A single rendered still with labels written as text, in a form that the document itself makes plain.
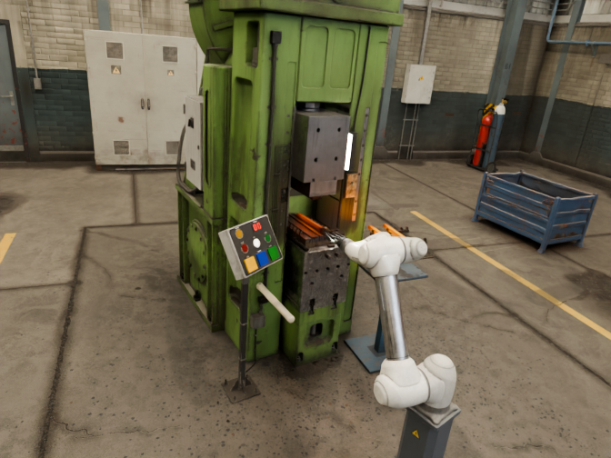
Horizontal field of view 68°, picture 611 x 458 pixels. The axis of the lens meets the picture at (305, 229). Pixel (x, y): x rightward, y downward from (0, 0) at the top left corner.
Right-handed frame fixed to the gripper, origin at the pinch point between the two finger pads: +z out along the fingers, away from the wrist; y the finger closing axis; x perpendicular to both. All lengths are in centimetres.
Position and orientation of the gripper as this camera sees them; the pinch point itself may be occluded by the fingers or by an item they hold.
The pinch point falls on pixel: (327, 232)
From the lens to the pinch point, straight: 295.7
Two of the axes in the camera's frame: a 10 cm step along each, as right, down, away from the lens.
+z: -5.0, -3.7, 7.8
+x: 0.8, -9.2, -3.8
